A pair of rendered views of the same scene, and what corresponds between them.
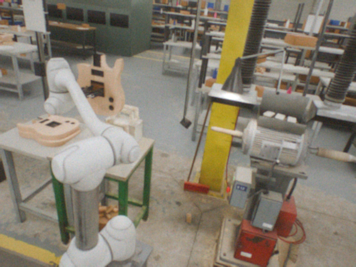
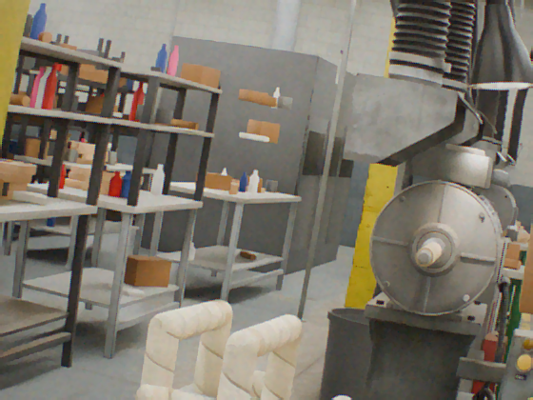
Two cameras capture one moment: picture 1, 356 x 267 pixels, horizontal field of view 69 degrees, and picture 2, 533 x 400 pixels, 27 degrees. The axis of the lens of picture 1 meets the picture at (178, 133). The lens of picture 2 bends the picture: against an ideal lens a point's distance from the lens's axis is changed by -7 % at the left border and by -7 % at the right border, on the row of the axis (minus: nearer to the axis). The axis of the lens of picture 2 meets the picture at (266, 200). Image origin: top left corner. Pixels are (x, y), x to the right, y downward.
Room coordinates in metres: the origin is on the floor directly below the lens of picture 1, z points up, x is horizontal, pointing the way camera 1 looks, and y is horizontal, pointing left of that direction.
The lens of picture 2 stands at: (1.91, 1.65, 1.40)
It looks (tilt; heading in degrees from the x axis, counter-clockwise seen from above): 3 degrees down; 270
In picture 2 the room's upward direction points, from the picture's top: 10 degrees clockwise
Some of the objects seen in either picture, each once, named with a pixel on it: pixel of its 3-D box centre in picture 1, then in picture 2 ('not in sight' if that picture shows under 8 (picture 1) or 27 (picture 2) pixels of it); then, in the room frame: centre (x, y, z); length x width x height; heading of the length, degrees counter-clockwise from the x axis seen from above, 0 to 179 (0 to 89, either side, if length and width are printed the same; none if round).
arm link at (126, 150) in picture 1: (120, 147); not in sight; (0.90, 0.23, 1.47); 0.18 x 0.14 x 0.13; 49
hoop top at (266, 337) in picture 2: (122, 110); (266, 337); (1.88, 0.46, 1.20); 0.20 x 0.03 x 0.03; 74
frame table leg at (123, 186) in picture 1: (122, 223); not in sight; (1.42, 0.34, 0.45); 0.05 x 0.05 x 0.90; 77
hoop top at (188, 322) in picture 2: (127, 107); (192, 320); (1.96, 0.44, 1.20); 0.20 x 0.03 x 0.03; 74
